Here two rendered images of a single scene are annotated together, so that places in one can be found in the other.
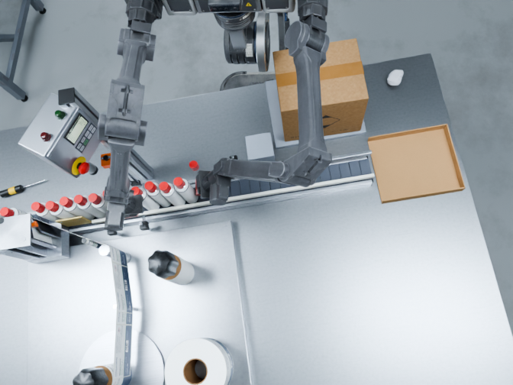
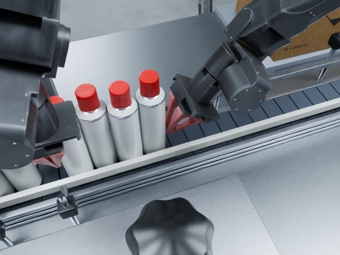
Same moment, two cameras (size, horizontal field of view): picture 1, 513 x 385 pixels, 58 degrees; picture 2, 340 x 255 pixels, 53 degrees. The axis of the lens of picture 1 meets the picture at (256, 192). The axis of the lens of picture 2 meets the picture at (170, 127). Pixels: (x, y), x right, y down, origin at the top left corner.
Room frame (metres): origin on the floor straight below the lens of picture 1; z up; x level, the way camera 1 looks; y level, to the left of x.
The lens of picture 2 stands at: (0.25, 0.41, 1.47)
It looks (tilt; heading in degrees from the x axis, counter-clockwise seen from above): 53 degrees down; 329
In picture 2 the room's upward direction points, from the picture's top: straight up
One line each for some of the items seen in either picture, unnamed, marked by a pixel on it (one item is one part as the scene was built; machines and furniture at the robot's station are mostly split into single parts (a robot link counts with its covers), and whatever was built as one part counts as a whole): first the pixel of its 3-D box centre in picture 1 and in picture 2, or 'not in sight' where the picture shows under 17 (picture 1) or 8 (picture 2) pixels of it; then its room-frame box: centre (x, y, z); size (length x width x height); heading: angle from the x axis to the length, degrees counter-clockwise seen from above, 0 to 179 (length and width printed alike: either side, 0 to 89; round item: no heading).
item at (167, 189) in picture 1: (172, 194); (125, 126); (0.61, 0.29, 0.98); 0.05 x 0.05 x 0.20
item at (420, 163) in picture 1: (414, 163); not in sight; (0.43, -0.60, 0.85); 0.30 x 0.26 x 0.04; 78
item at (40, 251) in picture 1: (33, 237); not in sight; (0.63, 0.81, 1.01); 0.14 x 0.13 x 0.26; 78
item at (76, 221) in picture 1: (74, 221); not in sight; (0.66, 0.68, 0.94); 0.10 x 0.01 x 0.09; 78
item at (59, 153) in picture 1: (66, 137); not in sight; (0.74, 0.46, 1.38); 0.17 x 0.10 x 0.19; 133
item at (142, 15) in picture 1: (140, 14); not in sight; (0.99, 0.13, 1.45); 0.09 x 0.08 x 0.12; 67
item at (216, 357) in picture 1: (200, 369); not in sight; (0.01, 0.38, 0.95); 0.20 x 0.20 x 0.14
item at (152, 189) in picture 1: (158, 193); (96, 129); (0.63, 0.34, 0.98); 0.05 x 0.05 x 0.20
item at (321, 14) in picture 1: (312, 9); not in sight; (0.80, -0.33, 1.45); 0.09 x 0.08 x 0.12; 67
